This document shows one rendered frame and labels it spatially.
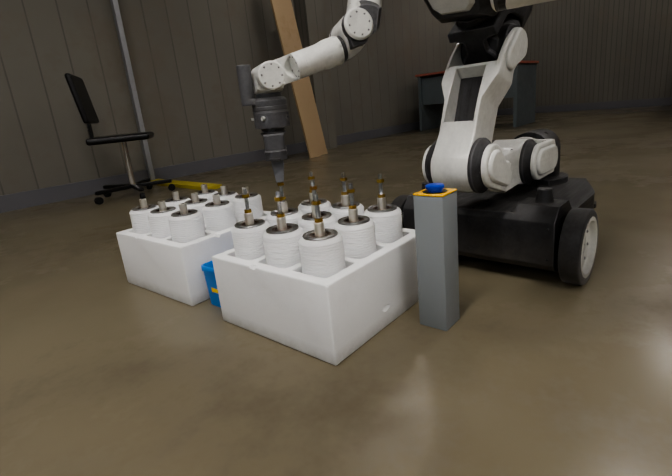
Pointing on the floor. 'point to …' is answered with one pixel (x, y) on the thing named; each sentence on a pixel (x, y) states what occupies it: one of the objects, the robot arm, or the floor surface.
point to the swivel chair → (109, 140)
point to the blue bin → (211, 283)
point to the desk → (523, 112)
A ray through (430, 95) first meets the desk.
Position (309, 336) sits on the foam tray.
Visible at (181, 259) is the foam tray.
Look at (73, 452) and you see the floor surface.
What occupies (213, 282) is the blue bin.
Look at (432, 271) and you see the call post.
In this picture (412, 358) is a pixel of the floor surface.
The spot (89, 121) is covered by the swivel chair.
